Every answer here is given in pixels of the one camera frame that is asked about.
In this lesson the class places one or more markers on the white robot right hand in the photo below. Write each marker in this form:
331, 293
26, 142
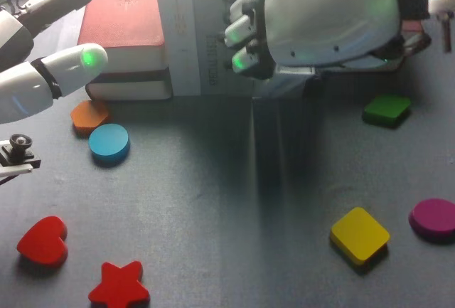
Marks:
327, 13

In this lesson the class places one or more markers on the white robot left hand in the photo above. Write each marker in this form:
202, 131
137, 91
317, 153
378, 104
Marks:
71, 69

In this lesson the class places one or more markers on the orange hexagon block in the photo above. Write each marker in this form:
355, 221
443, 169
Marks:
89, 116

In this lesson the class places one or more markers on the dark-covered hardcover book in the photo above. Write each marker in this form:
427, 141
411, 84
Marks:
128, 91

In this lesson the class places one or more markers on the red hardcover book with emblem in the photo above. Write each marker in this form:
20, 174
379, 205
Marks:
121, 20

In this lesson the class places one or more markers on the blue disc block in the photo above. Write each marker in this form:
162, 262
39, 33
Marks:
109, 142

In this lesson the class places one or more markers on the white book with pale lettering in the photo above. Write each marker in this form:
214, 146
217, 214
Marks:
176, 37

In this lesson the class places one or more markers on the green rounded square block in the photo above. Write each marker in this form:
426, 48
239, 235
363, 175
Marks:
386, 109

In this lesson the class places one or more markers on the grey book with dark lettering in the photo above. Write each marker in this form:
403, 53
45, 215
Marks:
211, 59

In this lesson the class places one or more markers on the red heart block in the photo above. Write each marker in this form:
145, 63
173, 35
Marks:
42, 240

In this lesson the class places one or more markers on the grey table cloth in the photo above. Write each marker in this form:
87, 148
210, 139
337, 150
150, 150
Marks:
177, 233

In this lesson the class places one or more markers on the red star block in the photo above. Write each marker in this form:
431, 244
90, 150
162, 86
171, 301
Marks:
119, 286

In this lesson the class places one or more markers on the yellow rounded square block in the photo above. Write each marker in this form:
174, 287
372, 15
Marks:
359, 233

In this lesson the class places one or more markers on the purple disc block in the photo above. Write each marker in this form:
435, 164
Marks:
434, 217

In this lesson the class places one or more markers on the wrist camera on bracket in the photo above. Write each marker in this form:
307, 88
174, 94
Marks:
19, 155

